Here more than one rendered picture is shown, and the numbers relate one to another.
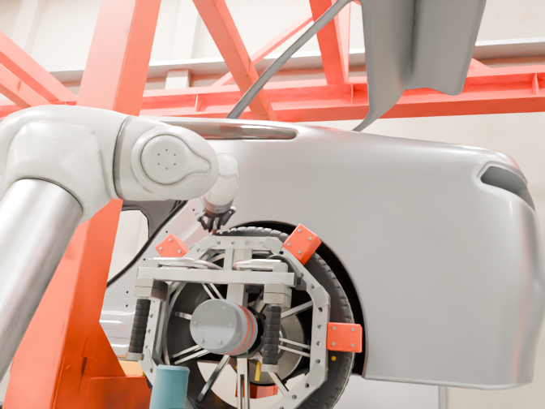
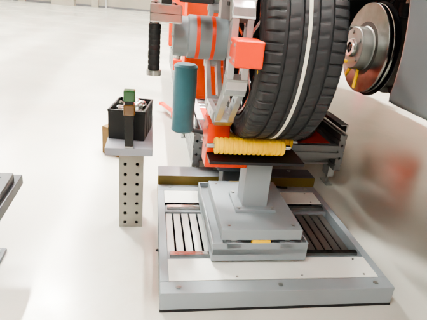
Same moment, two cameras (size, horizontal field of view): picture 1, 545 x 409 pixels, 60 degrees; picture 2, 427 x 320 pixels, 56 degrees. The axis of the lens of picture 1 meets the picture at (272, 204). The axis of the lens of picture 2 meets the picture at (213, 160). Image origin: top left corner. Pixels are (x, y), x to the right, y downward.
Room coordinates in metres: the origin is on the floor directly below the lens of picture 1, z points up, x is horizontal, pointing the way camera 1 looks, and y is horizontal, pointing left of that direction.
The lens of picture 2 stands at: (0.81, -1.20, 0.98)
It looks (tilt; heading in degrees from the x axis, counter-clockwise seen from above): 22 degrees down; 65
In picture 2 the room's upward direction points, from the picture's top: 5 degrees clockwise
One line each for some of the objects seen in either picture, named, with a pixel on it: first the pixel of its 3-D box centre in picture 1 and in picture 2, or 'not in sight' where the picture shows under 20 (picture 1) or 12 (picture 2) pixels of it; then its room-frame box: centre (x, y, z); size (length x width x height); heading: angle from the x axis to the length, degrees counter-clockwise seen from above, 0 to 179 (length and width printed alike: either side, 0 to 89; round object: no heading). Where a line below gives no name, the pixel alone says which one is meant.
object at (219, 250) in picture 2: not in sight; (246, 216); (1.58, 0.08, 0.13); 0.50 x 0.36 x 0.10; 75
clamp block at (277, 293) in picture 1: (277, 294); (166, 13); (1.16, -0.03, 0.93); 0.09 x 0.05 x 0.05; 165
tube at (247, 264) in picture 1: (262, 260); not in sight; (1.26, 0.02, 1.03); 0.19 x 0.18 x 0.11; 165
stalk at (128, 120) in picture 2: not in sight; (129, 119); (1.10, 0.16, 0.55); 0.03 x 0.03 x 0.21; 75
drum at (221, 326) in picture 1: (225, 327); (203, 37); (1.33, 0.10, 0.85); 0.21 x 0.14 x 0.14; 165
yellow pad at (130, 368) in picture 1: (135, 368); not in sight; (2.02, 0.49, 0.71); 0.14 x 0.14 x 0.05; 75
